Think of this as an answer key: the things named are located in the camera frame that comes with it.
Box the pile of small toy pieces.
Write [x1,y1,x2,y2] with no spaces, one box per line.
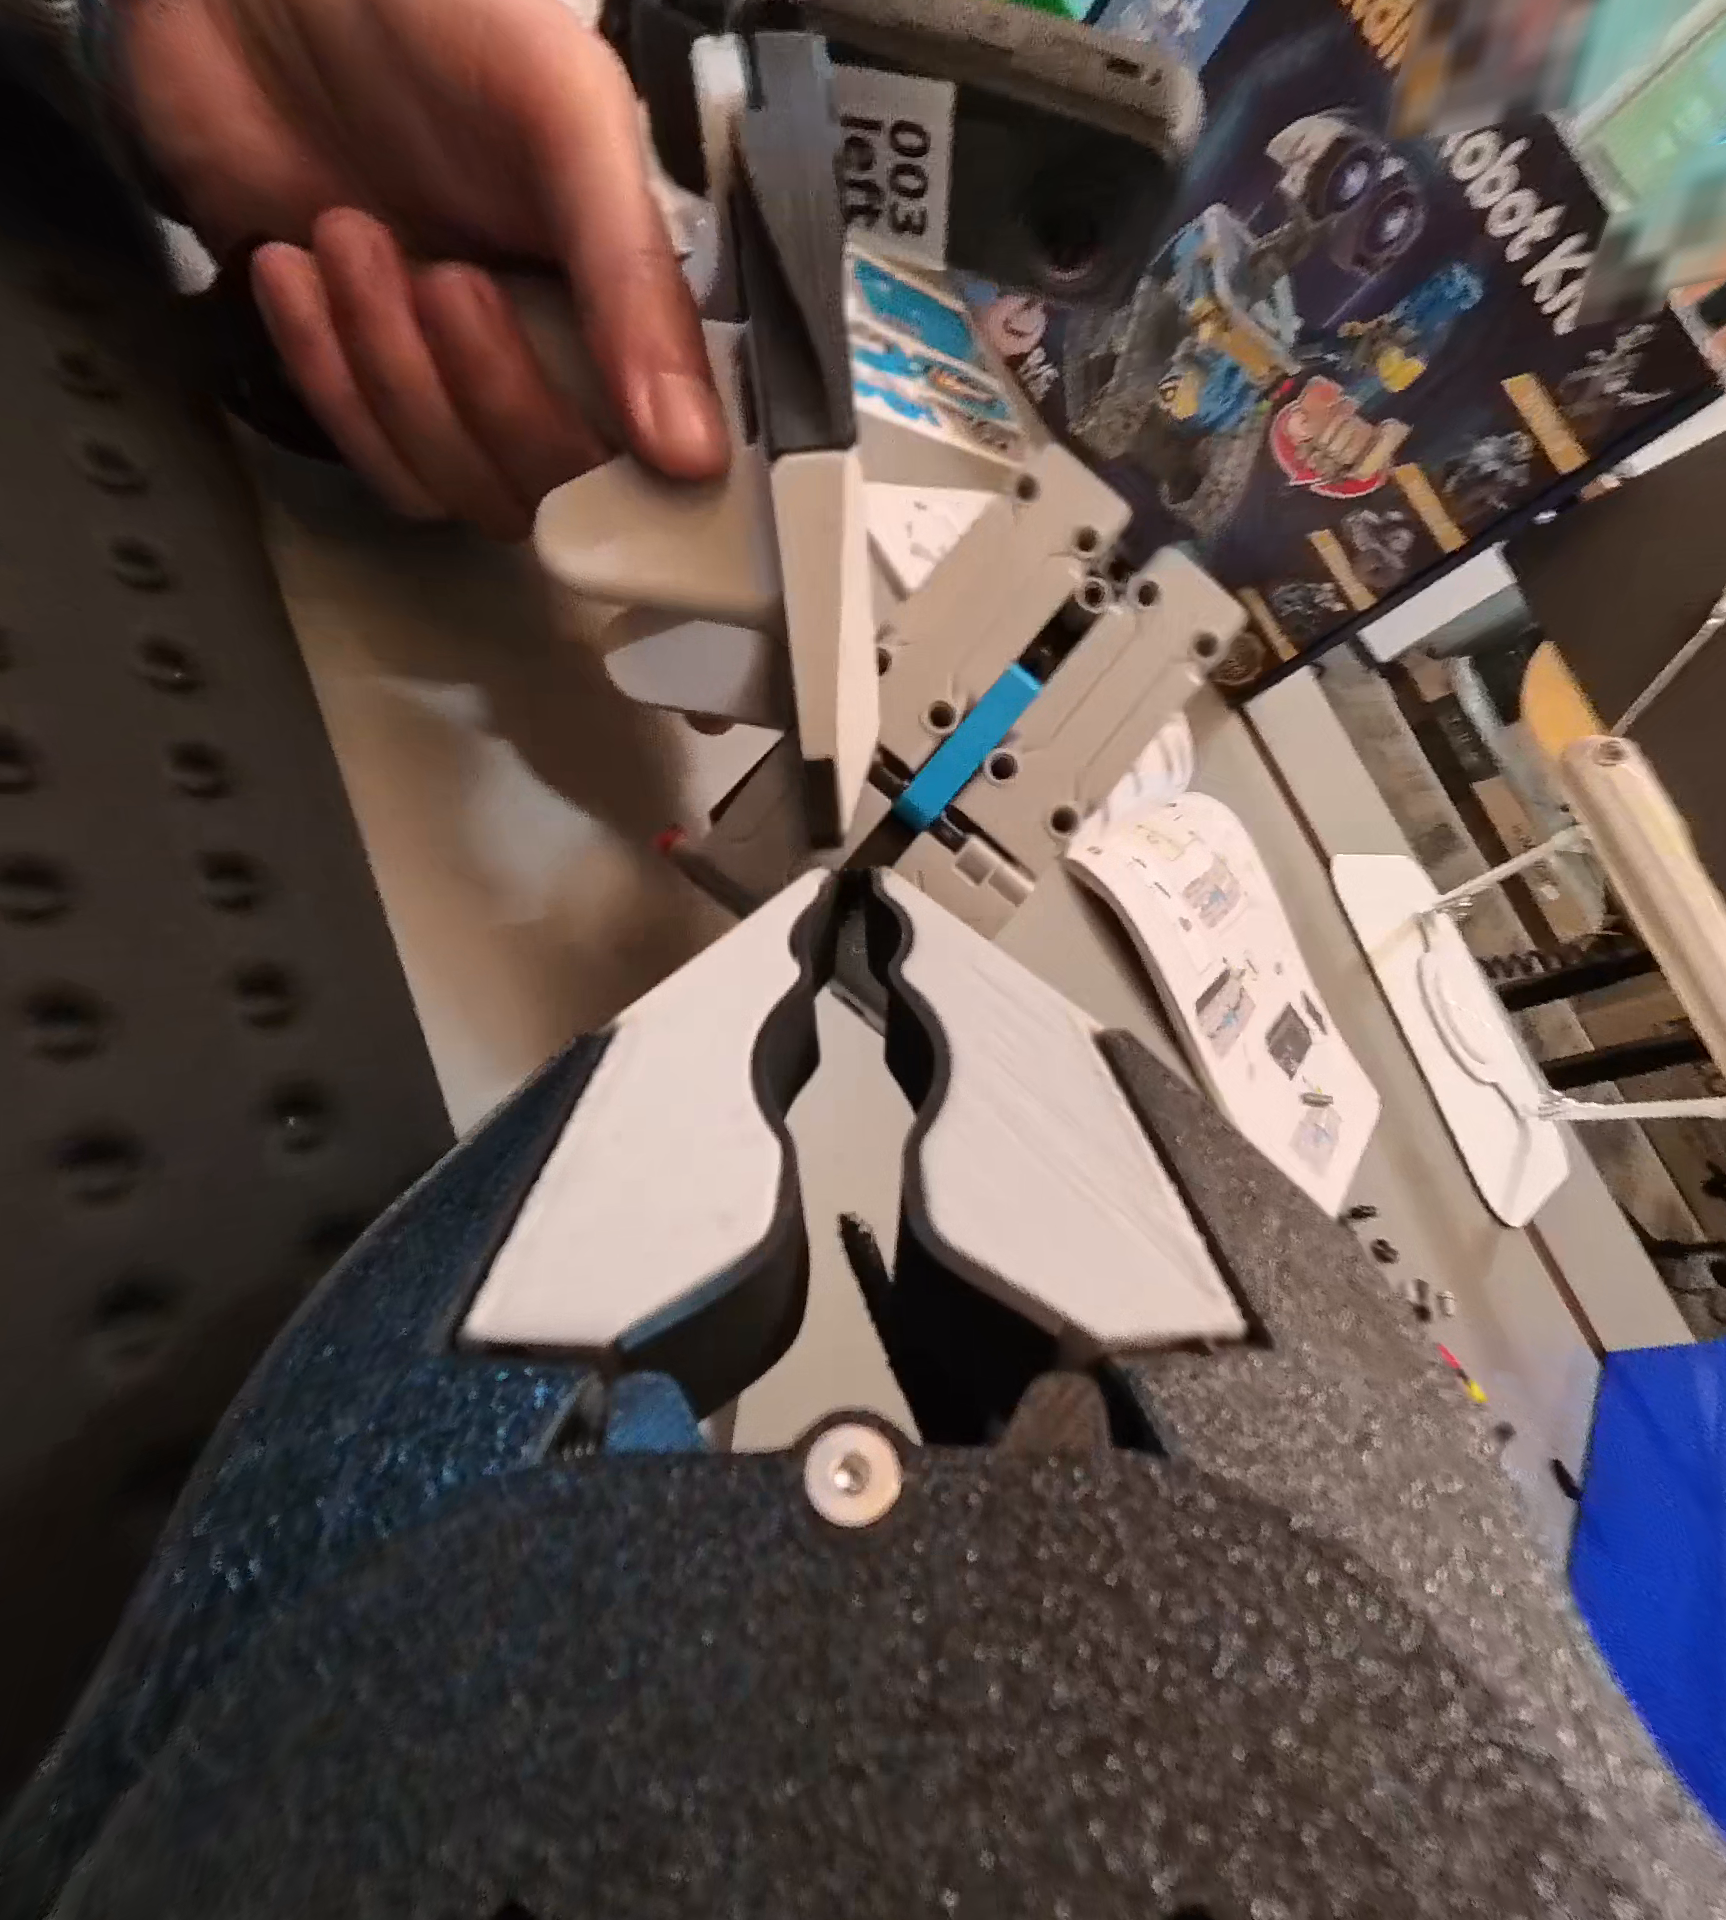
[1342,1197,1585,1502]

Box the blue plastic bin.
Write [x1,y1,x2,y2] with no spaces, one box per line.
[1567,1319,1726,1884]

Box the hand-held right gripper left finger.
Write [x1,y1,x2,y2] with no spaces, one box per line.
[457,868,838,1365]

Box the sticker sheet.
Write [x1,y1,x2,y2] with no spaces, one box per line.
[845,247,1033,486]

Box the white stand with wooden board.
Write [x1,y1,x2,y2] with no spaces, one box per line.
[1327,575,1726,1247]

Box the grey black toy brick assembly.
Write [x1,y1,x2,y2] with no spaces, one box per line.
[662,441,1247,939]

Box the instruction booklet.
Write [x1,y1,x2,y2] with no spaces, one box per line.
[863,486,1380,1215]

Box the toy building kit box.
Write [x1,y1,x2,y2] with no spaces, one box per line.
[953,0,1726,698]

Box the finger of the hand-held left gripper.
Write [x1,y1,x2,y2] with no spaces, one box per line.
[772,444,882,872]

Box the person's left hand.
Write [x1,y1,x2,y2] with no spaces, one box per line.
[111,0,733,541]

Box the black dimpled pad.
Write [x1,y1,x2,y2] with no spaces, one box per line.
[0,90,458,1578]

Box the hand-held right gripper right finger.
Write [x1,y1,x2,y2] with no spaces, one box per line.
[868,868,1250,1355]

